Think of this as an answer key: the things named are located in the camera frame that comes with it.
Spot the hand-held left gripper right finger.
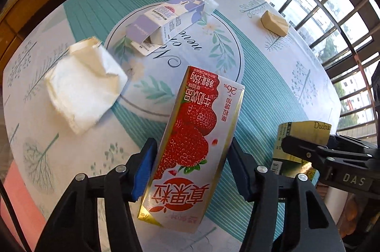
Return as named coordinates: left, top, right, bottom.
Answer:
left=226, top=137, right=346, bottom=252

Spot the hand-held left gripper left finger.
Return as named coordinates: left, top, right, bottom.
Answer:
left=44, top=138, right=158, bottom=252

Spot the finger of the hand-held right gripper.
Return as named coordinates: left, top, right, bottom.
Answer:
left=280, top=135, right=330, bottom=164
left=327, top=133, right=377, bottom=149

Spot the green and gold box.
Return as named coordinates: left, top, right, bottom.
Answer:
left=271, top=121, right=331, bottom=181

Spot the strawberry milk carton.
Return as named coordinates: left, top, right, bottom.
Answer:
left=137, top=66, right=246, bottom=234

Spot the white paper bag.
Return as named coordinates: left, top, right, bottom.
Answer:
left=44, top=36, right=129, bottom=135

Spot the tan paper block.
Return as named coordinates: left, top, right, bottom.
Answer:
left=261, top=10, right=289, bottom=37

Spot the purple milk carton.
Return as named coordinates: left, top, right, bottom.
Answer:
left=124, top=0, right=219, bottom=56

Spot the person's right hand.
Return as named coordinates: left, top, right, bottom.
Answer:
left=341, top=196, right=361, bottom=238

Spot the printed tablecloth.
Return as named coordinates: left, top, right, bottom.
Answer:
left=0, top=0, right=345, bottom=252

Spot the pink blanket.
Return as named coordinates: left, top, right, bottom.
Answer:
left=0, top=163, right=45, bottom=252

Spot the metal window grille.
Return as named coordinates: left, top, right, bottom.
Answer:
left=217, top=0, right=380, bottom=140

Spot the black cable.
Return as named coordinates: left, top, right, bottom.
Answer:
left=0, top=181, right=23, bottom=252

